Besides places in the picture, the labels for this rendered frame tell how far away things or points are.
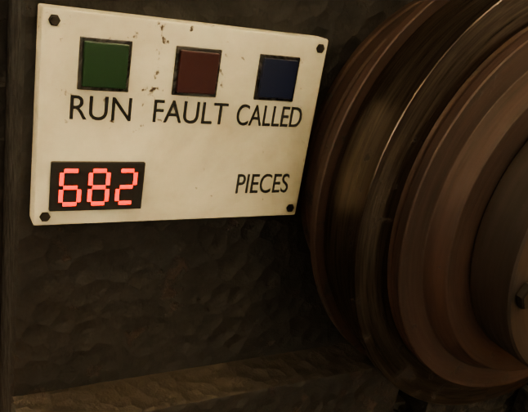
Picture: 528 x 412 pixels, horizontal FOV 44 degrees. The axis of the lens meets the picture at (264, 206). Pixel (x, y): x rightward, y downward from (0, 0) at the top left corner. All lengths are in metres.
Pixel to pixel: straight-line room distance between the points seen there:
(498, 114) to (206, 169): 0.26
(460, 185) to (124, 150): 0.28
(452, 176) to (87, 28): 0.32
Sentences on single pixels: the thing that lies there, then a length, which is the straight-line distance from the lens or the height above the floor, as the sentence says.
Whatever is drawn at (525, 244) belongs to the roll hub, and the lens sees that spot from 0.55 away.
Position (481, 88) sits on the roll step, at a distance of 0.55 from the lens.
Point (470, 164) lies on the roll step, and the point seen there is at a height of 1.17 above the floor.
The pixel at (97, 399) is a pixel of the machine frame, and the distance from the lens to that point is 0.69.
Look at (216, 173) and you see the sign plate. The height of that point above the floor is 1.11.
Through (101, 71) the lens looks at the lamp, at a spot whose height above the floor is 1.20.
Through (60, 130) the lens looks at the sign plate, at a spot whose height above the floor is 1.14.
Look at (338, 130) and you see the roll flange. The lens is 0.58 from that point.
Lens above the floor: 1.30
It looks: 20 degrees down
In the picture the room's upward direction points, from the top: 10 degrees clockwise
